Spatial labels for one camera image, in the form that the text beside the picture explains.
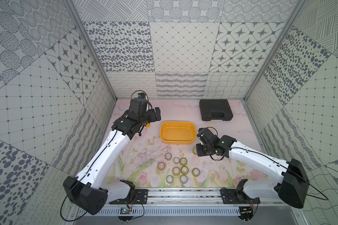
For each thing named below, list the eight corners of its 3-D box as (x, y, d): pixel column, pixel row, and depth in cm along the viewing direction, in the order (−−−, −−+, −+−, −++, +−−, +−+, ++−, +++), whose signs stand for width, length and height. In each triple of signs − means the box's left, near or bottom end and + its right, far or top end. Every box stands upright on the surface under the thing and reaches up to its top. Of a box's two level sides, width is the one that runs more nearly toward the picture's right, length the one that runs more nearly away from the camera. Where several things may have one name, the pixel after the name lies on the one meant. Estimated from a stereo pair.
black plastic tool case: (201, 120, 107) (202, 117, 103) (199, 102, 119) (199, 98, 116) (231, 120, 107) (233, 117, 103) (225, 102, 119) (227, 98, 116)
